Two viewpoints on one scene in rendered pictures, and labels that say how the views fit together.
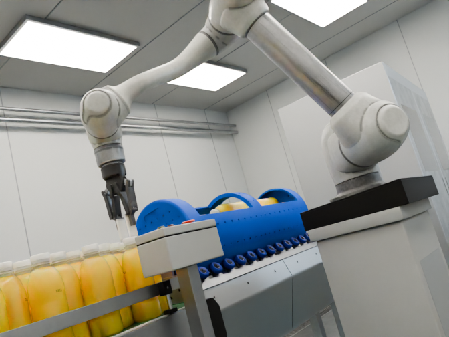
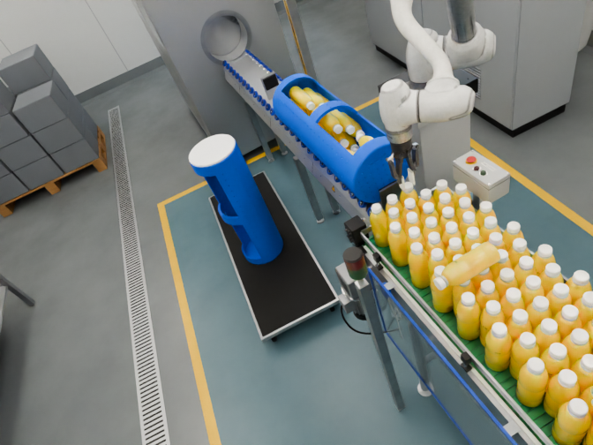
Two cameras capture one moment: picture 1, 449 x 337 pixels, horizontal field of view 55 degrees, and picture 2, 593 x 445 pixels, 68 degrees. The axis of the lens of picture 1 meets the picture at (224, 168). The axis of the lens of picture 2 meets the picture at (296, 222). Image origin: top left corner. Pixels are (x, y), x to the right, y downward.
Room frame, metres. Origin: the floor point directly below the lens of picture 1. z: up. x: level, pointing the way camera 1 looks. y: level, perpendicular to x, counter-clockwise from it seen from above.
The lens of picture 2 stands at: (0.75, 1.49, 2.32)
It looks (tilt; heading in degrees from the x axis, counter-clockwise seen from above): 44 degrees down; 317
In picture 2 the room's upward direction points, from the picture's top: 23 degrees counter-clockwise
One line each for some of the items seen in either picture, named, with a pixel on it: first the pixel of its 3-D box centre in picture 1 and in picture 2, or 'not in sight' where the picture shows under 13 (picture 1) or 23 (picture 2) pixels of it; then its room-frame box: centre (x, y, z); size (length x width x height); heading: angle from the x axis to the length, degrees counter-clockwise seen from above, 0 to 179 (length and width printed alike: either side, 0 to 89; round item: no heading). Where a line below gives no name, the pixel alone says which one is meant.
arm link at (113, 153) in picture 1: (110, 157); (399, 131); (1.31, 0.34, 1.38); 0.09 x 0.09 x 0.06
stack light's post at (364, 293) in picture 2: not in sight; (384, 357); (1.31, 0.80, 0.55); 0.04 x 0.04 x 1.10; 56
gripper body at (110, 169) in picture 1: (115, 179); (401, 147); (1.31, 0.34, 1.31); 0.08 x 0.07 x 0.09; 56
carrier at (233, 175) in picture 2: not in sight; (241, 205); (2.51, 0.21, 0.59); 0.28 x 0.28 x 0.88
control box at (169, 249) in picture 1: (181, 246); (480, 176); (1.09, 0.16, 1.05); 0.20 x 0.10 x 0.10; 146
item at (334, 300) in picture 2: not in sight; (266, 246); (2.57, 0.15, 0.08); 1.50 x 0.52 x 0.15; 142
